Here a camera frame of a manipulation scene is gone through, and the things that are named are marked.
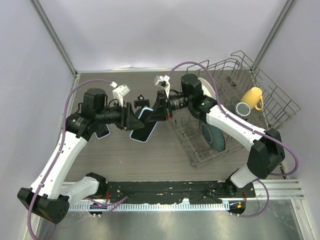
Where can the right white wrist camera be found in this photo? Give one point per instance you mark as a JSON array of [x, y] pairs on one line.
[[163, 82]]

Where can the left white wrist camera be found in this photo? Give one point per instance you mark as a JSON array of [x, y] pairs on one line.
[[119, 92]]

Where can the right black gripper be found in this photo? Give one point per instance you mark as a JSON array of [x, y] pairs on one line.
[[160, 112]]

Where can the grey wire dish rack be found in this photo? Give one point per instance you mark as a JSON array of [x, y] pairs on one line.
[[234, 76]]

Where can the dark teal plate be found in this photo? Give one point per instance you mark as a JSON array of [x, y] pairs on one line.
[[213, 136]]

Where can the yellow mug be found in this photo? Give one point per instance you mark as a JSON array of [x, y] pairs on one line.
[[254, 98]]

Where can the white slotted cable duct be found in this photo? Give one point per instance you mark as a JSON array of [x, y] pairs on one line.
[[185, 205]]

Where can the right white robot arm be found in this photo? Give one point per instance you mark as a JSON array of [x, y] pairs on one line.
[[266, 150]]

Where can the black phone stand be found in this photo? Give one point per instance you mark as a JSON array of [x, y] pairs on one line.
[[141, 102]]

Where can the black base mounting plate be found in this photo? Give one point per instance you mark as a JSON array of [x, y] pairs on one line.
[[173, 192]]

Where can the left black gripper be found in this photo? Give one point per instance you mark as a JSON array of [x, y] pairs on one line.
[[128, 121]]

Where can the white plate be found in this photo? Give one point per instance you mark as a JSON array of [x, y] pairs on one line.
[[206, 93]]

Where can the lilac case phone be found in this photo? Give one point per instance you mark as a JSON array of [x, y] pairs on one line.
[[102, 131]]

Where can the dark green mug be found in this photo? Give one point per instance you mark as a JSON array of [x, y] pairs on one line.
[[242, 109]]

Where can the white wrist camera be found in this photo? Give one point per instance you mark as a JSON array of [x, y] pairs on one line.
[[163, 82], [119, 92]]

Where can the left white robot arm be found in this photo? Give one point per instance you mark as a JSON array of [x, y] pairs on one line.
[[46, 197]]

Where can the light blue case phone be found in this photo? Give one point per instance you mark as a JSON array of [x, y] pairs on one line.
[[142, 135]]

